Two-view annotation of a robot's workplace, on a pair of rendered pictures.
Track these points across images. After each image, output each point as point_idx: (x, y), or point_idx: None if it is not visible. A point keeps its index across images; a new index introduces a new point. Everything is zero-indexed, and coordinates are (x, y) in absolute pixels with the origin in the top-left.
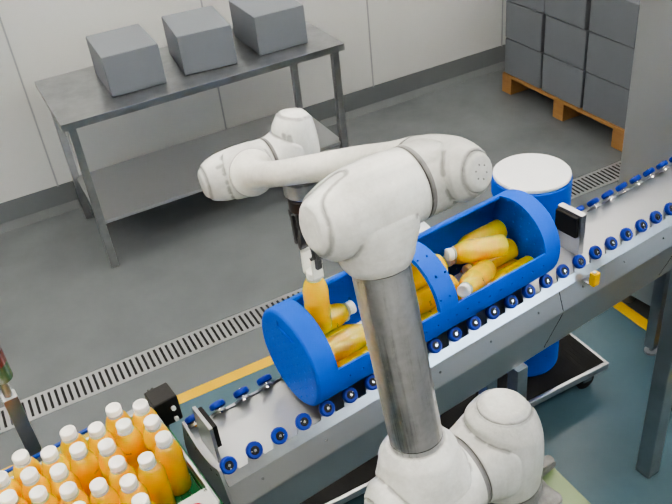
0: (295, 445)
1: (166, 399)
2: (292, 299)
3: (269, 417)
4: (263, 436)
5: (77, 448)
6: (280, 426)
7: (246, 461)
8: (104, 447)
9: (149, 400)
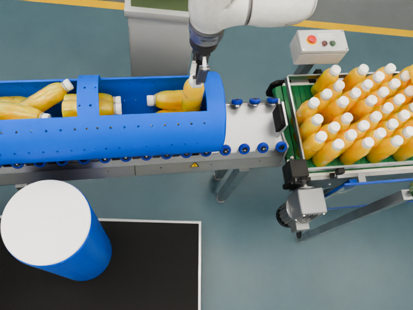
0: (226, 103)
1: (296, 160)
2: (206, 111)
3: (232, 128)
4: (242, 117)
5: (364, 123)
6: (229, 118)
7: (258, 106)
8: (349, 114)
9: (306, 166)
